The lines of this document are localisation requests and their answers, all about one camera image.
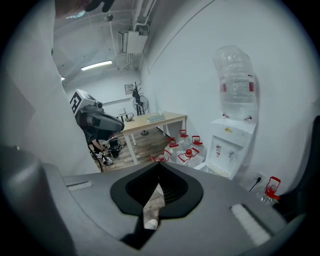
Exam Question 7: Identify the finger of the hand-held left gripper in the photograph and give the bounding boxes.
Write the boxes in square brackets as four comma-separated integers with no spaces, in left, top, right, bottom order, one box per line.
[86,113,125,133]

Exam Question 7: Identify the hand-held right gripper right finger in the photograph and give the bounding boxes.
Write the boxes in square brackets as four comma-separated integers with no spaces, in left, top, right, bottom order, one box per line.
[142,161,287,256]

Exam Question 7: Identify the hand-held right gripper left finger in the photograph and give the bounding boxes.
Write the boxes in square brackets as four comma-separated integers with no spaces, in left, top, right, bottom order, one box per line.
[63,161,160,242]

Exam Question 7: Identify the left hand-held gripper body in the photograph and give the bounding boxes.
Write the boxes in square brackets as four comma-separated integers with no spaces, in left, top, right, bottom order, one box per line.
[69,88,114,144]

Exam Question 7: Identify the white water dispenser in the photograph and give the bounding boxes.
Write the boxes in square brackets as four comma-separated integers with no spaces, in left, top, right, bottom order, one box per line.
[194,116,258,181]

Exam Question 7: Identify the clear bottle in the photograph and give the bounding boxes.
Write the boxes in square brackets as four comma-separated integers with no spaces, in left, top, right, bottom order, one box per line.
[212,44,259,121]

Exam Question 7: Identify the idle gripper devices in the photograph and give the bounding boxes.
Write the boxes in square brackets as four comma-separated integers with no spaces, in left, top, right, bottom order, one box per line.
[94,149,115,166]

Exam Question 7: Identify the black standing fan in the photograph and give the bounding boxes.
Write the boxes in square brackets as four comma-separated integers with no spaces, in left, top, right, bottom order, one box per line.
[131,94,150,137]

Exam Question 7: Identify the long ceiling light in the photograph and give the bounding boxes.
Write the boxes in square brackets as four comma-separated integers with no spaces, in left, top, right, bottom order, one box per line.
[80,59,113,72]

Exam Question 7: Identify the black coat rack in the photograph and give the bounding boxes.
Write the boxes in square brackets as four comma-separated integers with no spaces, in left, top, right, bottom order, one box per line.
[130,81,144,101]

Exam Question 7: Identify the person in white coat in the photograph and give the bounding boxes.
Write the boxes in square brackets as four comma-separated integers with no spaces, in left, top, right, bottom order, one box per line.
[3,0,102,176]

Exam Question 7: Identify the green book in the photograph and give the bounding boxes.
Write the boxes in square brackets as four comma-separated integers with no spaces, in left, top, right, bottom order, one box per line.
[145,113,166,124]

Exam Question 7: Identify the person's right white shoe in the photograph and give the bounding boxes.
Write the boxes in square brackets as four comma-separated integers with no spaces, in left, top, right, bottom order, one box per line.
[143,218,160,230]

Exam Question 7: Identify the ceiling air conditioner unit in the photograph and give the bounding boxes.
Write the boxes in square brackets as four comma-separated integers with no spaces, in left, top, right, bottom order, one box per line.
[117,29,149,55]

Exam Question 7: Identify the blue face mask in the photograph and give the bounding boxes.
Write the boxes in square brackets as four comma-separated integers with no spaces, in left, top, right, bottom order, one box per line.
[65,9,86,20]

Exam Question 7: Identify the person's head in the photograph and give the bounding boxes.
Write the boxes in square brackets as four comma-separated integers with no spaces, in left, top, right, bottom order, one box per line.
[54,0,88,19]

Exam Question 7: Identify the white ceiling pipes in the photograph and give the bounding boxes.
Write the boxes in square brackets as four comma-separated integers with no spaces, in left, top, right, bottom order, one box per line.
[131,0,157,27]

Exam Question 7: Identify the black cable bundle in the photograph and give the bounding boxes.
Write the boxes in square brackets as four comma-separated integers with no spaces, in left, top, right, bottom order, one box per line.
[106,136,127,159]

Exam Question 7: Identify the wooden desk with white frame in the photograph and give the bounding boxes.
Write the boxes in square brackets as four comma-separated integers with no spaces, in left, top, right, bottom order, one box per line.
[119,111,188,166]

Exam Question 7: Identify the black power cable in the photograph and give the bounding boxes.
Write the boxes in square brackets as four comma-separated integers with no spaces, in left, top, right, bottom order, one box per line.
[248,176,263,193]

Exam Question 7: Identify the clear jug with red handle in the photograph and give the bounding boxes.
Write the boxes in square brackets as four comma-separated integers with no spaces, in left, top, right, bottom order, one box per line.
[259,175,282,206]

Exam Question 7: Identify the black head-mounted camera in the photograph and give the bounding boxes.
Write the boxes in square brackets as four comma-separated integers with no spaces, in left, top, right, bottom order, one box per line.
[84,0,116,13]

